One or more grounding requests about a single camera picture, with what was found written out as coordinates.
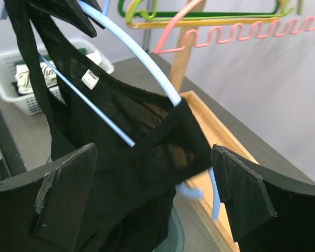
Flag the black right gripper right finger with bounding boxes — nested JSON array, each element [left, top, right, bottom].
[[212, 144, 315, 251]]

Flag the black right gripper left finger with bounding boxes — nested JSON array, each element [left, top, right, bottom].
[[0, 143, 97, 251]]

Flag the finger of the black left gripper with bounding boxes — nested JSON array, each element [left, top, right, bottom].
[[27, 0, 97, 38]]

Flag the light blue hanger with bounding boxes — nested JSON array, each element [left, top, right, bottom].
[[0, 0, 222, 223]]

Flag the green hanger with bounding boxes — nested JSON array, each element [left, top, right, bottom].
[[118, 0, 281, 19]]

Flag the neon yellow hanger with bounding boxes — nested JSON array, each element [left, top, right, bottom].
[[139, 1, 295, 21]]

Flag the black tank top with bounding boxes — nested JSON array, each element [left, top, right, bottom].
[[3, 0, 213, 252]]

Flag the pink hanger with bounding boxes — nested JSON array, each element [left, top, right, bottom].
[[153, 0, 315, 55]]

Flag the wooden clothes rack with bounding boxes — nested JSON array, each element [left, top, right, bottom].
[[169, 0, 260, 252]]

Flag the white laundry basket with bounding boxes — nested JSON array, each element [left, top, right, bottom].
[[0, 39, 114, 115]]

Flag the blue plastic tub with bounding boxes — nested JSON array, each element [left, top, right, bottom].
[[46, 154, 186, 252]]

